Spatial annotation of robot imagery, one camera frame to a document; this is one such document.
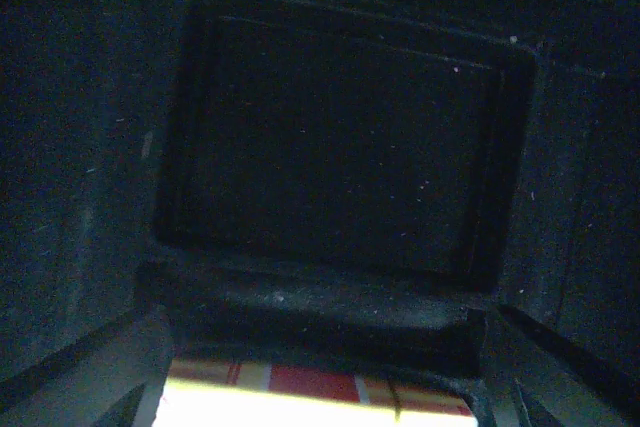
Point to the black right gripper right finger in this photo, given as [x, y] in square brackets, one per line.
[528, 375]

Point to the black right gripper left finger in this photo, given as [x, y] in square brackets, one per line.
[113, 377]

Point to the red playing card box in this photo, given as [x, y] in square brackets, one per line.
[217, 393]

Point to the aluminium poker case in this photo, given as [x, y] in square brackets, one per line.
[326, 184]

